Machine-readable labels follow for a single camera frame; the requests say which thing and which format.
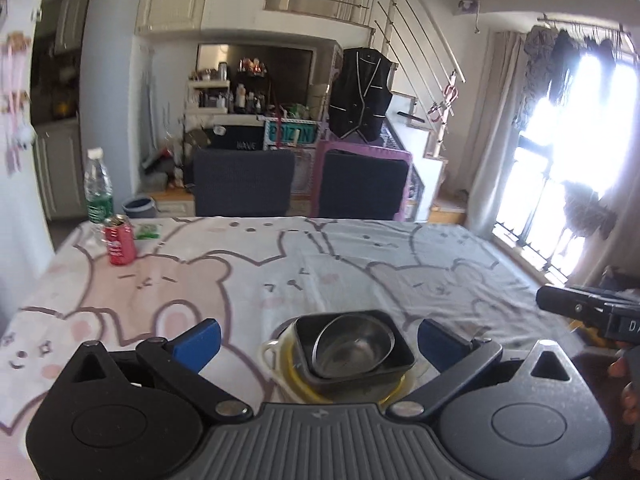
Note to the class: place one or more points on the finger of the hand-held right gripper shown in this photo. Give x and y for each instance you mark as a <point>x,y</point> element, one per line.
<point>570,302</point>

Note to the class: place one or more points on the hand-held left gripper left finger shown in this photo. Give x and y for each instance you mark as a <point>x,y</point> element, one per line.
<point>197,345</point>

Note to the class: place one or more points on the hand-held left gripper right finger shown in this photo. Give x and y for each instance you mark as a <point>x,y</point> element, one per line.
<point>440,346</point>

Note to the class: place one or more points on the large square metal dish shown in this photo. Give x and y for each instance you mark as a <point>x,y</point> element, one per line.
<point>402,355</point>

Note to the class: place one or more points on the round metal bowl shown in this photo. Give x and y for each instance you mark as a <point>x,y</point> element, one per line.
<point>350,350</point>

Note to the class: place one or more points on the person's right hand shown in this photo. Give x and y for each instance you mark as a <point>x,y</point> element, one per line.
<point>632,410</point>

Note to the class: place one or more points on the bear print tablecloth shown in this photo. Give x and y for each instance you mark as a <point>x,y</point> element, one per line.
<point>200,280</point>

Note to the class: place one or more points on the black window railing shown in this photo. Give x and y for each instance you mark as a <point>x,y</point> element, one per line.
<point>530,220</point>

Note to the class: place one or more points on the dark hanging garment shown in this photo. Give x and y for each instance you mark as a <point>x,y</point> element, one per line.
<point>587,210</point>

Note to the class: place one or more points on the green packet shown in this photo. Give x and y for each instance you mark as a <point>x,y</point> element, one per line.
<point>146,232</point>

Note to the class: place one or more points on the red soda can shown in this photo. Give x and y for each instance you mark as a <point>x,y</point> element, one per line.
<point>120,242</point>

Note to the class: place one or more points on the blue grey bin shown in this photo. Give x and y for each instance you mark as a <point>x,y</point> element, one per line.
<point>139,208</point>

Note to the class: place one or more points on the white stair cabinet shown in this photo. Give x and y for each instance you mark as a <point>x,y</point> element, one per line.
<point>432,180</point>

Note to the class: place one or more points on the dark fabric chair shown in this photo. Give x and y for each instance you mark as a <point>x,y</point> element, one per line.
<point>362,187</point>
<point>242,185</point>

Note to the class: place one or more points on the beige curtain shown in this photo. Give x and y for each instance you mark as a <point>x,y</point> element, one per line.
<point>497,135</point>

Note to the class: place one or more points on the clear plastic water bottle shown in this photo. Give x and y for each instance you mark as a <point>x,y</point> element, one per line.
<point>97,185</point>

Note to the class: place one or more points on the teal sign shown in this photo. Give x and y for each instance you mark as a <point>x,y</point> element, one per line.
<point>292,134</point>

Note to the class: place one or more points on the white shelf with bottles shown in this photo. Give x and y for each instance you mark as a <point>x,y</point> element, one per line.
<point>207,92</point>

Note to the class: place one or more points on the black vest with white trim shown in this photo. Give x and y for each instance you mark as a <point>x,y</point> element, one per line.
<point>361,95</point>

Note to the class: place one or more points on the metal stair railing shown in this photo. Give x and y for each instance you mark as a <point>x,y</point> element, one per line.
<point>390,15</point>

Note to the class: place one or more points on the clothes on hanging rail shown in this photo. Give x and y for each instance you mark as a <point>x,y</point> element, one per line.
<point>565,60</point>

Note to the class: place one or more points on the white wall cabinet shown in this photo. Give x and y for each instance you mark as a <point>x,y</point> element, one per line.
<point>172,0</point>

